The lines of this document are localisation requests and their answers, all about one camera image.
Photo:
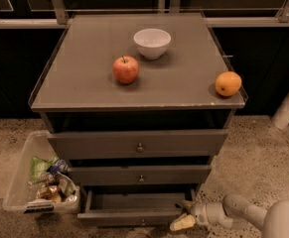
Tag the grey drawer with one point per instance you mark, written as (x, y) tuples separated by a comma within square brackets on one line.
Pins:
[(140, 175), (134, 208), (137, 144)]

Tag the green snack bag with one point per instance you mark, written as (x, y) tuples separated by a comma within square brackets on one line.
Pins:
[(39, 166)]

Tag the white ceramic bowl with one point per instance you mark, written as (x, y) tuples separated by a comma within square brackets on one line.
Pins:
[(152, 43)]

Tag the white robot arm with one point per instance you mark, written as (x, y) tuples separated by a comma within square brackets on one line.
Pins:
[(235, 212)]

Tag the metal railing frame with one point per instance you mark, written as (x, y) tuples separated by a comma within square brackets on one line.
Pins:
[(217, 13)]

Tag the grey middle drawer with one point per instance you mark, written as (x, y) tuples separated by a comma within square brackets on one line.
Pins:
[(140, 175)]

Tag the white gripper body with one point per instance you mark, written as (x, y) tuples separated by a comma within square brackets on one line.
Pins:
[(200, 212)]

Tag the blue snack packet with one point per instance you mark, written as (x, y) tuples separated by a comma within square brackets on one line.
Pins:
[(58, 166)]

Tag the clear plastic bin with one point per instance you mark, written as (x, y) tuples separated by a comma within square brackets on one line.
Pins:
[(20, 196)]

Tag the gold foil snack packet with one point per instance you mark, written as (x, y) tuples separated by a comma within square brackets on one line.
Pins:
[(49, 193)]

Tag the orange fruit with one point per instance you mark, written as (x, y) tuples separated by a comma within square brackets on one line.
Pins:
[(228, 83)]

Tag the grey top drawer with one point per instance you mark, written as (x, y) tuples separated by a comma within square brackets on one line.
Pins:
[(137, 144)]

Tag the grey bottom drawer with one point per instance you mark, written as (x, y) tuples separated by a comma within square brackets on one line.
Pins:
[(134, 208)]

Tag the red apple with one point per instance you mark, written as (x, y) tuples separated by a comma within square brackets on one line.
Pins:
[(125, 69)]

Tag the grey drawer cabinet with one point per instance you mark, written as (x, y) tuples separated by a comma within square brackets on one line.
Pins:
[(131, 104)]

